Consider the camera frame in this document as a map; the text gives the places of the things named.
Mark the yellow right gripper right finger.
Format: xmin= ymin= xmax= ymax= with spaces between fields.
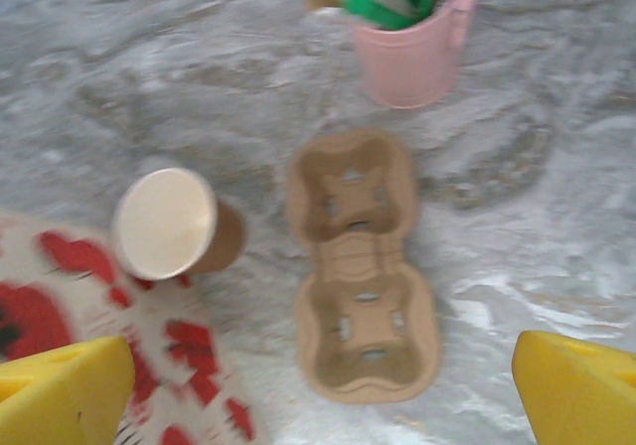
xmin=511 ymin=330 xmax=636 ymax=445

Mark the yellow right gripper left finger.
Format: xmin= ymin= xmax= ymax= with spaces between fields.
xmin=0 ymin=335 xmax=135 ymax=445

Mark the white red printed paper bag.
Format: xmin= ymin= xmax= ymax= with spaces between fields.
xmin=0 ymin=209 xmax=272 ymax=445

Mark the brown pulp cup carrier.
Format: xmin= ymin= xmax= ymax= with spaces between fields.
xmin=285 ymin=127 xmax=441 ymax=405

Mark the brown paper cup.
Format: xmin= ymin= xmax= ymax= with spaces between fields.
xmin=112 ymin=166 xmax=247 ymax=282

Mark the pink metal bucket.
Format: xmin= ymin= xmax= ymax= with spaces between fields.
xmin=350 ymin=0 xmax=479 ymax=109

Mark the green plastic stirrer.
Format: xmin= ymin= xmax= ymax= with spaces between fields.
xmin=342 ymin=0 xmax=443 ymax=32

